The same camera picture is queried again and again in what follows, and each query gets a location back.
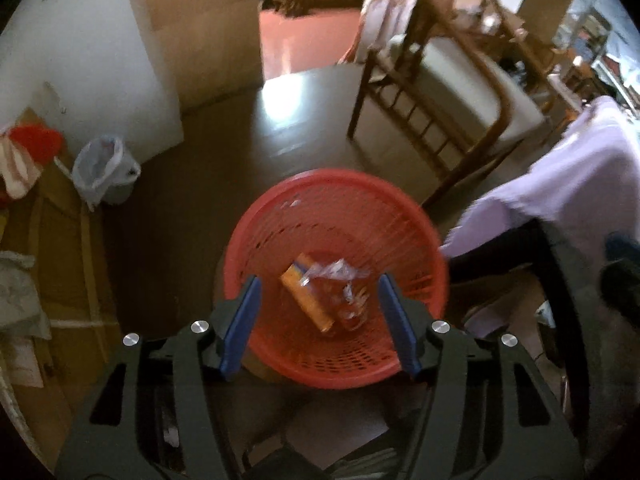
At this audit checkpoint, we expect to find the black curved frame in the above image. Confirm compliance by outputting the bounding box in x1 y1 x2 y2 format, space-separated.
537 220 593 441

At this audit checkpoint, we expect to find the red plastic mesh basket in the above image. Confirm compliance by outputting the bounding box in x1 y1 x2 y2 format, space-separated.
222 169 450 390

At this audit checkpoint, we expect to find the clear plastic wrapper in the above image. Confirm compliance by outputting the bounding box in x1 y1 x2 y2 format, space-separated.
302 259 373 331

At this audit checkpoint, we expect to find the orange snack packet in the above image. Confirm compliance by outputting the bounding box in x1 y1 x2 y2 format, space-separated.
280 254 336 332

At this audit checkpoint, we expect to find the pink hanging cloth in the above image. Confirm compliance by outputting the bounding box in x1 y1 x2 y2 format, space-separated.
336 0 421 65

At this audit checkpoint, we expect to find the brown wooden door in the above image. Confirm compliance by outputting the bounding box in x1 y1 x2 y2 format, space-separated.
122 0 263 108

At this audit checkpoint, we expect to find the purple cloth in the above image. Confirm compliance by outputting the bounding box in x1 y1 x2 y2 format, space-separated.
440 95 640 441

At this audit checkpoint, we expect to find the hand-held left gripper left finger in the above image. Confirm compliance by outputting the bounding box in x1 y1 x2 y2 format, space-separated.
55 275 263 480

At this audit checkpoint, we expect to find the white plastic bag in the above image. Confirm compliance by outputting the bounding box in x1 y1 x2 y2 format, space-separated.
71 135 142 211

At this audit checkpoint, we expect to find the brown cardboard sheet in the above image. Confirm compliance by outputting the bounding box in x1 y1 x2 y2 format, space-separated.
0 160 118 431

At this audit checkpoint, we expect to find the striped cloth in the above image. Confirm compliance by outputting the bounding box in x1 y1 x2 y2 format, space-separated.
0 137 43 201

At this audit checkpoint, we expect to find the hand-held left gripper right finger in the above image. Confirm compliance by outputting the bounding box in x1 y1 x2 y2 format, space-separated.
377 272 586 480

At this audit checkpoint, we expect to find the wooden chair with cushion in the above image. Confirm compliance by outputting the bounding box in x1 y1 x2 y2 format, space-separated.
346 0 566 208

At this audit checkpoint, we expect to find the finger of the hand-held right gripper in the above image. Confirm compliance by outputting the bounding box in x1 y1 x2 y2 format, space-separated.
600 232 640 331

